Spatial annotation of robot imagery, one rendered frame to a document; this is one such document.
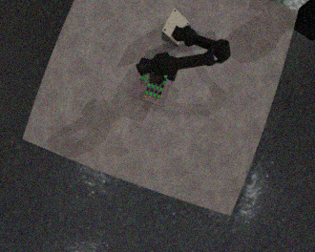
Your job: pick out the mauve switch panel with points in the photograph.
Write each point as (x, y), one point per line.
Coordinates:
(150, 92)

